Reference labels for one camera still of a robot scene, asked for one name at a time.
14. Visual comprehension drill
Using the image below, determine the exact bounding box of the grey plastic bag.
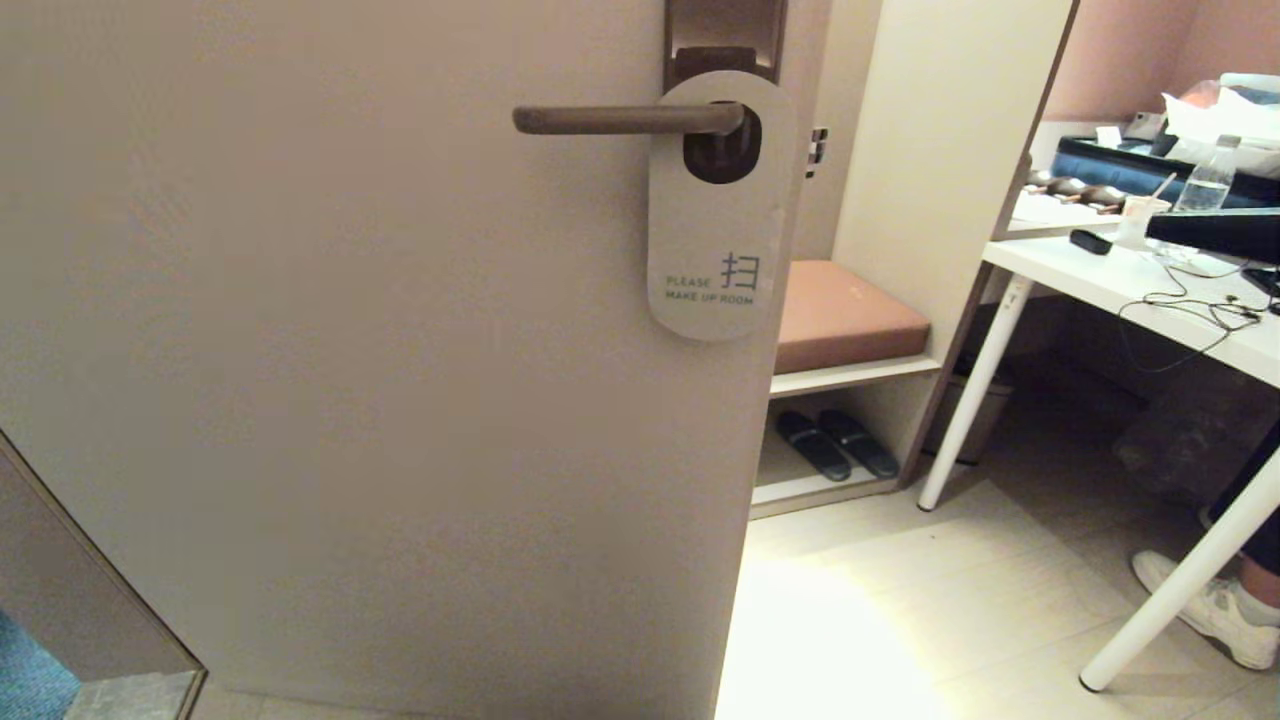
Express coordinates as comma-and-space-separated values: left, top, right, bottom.
1115, 380, 1241, 501

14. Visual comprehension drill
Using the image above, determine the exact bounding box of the brown door lock plate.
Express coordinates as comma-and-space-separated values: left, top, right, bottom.
662, 0, 789, 186

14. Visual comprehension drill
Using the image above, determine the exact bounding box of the cream bench cabinet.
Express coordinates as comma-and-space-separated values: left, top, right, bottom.
748, 0, 1081, 521

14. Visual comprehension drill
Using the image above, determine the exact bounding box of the bronze door handle lever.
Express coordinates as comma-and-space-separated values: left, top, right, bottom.
512, 103, 747, 137

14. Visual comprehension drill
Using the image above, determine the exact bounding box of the brown seat cushion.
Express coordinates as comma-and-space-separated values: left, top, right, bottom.
775, 260, 933, 376

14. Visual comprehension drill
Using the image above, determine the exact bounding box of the beige door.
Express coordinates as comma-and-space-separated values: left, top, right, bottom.
0, 0, 833, 720

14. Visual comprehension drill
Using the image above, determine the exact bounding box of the clear plastic water bottle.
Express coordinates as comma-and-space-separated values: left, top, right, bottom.
1160, 135, 1241, 266

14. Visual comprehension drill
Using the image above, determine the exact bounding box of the white paper cup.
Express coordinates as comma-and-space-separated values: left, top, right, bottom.
1115, 173, 1179, 252

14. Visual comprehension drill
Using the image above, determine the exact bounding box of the leg in black trousers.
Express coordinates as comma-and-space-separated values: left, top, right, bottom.
1205, 418, 1280, 581

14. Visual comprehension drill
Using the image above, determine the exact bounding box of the white table with round legs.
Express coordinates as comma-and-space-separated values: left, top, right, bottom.
918, 230, 1280, 692

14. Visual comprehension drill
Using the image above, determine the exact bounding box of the white plastic bag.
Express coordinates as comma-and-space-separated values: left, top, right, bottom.
1160, 73, 1280, 181

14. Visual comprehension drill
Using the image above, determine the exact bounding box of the thin black cable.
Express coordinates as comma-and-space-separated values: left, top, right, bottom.
1115, 265, 1280, 376

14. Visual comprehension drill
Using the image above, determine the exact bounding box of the beige waste bin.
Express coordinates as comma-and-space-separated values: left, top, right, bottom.
925, 350, 1006, 463

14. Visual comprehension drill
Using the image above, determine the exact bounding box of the dark blue bag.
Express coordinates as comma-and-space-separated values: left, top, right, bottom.
1055, 136, 1280, 213

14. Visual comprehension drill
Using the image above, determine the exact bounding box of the do-not-disturb door hanger sign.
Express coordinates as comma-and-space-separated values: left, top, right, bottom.
647, 71, 799, 344

